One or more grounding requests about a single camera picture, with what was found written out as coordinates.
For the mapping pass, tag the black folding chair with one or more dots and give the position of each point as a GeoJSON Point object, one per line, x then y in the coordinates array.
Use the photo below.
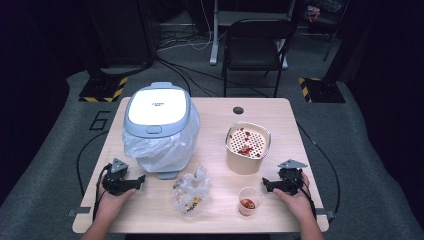
{"type": "Point", "coordinates": [253, 53]}

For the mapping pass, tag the person's left hand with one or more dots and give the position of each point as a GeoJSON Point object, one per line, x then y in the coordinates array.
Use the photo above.
{"type": "Point", "coordinates": [115, 201]}

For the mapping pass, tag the white grey lidded trash can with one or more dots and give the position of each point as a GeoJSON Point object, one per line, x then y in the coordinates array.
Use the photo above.
{"type": "Point", "coordinates": [156, 106]}

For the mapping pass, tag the clear plastic bag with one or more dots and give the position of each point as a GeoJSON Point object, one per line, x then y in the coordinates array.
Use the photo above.
{"type": "Point", "coordinates": [194, 186]}

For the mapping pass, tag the grey tape strip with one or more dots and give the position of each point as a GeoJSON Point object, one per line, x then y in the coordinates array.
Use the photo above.
{"type": "Point", "coordinates": [328, 214]}
{"type": "Point", "coordinates": [80, 210]}

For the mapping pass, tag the clear plastic cup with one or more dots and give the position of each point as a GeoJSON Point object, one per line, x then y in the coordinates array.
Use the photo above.
{"type": "Point", "coordinates": [250, 195]}

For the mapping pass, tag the red food scraps in cup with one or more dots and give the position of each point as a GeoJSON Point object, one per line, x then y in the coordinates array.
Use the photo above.
{"type": "Point", "coordinates": [247, 203]}

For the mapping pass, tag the person's right hand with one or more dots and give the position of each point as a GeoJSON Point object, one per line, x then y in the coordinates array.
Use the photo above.
{"type": "Point", "coordinates": [296, 201]}

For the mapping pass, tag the red food scraps in strainer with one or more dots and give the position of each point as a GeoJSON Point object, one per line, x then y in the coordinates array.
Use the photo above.
{"type": "Point", "coordinates": [246, 150]}

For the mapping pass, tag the white desk frame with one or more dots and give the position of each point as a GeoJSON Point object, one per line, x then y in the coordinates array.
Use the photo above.
{"type": "Point", "coordinates": [213, 36]}

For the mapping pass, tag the black cabinet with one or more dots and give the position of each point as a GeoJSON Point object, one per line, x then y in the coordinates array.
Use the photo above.
{"type": "Point", "coordinates": [120, 30]}

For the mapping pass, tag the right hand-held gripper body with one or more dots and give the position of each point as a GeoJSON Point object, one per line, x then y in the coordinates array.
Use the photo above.
{"type": "Point", "coordinates": [290, 177]}

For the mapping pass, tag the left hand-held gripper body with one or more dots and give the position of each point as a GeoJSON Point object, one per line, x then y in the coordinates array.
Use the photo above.
{"type": "Point", "coordinates": [116, 180]}

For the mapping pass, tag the clear plastic trash can liner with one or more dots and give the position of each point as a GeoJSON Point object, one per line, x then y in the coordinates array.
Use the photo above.
{"type": "Point", "coordinates": [156, 154]}

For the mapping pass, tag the black yellow striped base plate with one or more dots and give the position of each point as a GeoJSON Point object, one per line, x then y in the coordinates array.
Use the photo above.
{"type": "Point", "coordinates": [325, 90]}
{"type": "Point", "coordinates": [100, 90]}

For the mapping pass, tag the beige container with strainer basket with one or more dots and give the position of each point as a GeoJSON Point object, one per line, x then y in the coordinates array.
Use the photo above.
{"type": "Point", "coordinates": [240, 164]}

